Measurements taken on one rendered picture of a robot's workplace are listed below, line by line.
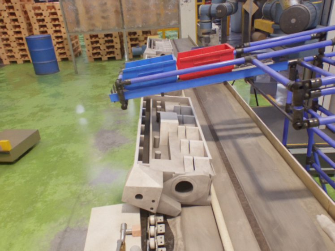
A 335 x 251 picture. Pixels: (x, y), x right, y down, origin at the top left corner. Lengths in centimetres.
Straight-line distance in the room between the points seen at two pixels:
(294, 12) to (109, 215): 184
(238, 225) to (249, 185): 29
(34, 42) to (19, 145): 443
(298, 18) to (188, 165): 147
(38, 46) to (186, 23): 353
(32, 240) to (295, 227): 193
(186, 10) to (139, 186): 627
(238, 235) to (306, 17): 163
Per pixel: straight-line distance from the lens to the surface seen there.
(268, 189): 156
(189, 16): 727
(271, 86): 512
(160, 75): 155
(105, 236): 128
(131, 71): 159
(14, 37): 990
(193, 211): 140
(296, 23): 243
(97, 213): 139
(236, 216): 139
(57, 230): 264
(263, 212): 142
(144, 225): 132
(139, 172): 126
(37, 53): 794
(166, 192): 134
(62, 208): 285
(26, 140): 390
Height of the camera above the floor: 167
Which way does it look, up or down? 25 degrees down
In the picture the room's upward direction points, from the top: 5 degrees counter-clockwise
